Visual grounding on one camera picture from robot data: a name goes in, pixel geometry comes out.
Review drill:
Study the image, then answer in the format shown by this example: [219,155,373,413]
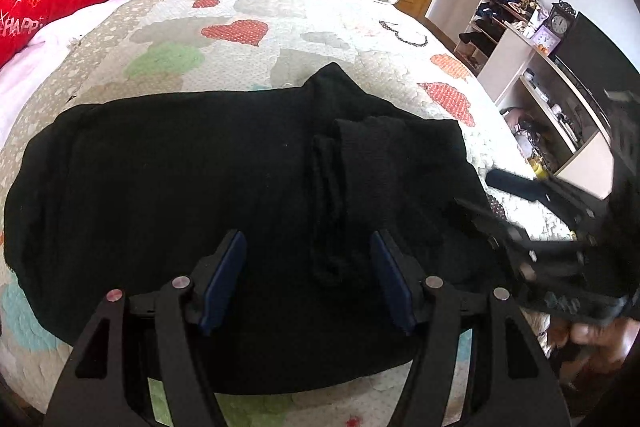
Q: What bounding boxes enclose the black pants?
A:
[2,62,506,395]

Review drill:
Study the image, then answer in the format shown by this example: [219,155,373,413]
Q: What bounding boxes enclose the ornate black table clock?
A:
[549,1,577,44]

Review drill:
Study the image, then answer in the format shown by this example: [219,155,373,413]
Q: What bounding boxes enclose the person's right hand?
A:
[567,319,632,360]

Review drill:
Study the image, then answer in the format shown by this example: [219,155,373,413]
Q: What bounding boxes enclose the black television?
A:
[552,12,640,142]

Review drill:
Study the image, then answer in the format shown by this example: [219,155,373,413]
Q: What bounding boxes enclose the white fleece blanket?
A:
[0,0,151,138]

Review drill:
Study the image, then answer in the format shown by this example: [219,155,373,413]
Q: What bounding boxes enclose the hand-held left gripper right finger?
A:
[369,229,571,427]

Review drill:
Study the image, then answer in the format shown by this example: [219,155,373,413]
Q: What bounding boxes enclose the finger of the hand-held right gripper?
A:
[486,169,613,219]
[452,198,587,278]

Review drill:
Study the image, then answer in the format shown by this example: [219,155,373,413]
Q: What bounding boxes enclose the cluttered white shelf unit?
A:
[452,0,616,202]

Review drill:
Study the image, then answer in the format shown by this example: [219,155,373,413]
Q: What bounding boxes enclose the patchwork quilted bedspread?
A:
[0,0,571,427]

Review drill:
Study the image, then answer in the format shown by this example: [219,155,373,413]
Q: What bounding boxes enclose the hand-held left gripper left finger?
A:
[42,229,248,427]

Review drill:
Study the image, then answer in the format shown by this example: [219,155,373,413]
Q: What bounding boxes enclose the small white desk clock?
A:
[531,27,561,56]

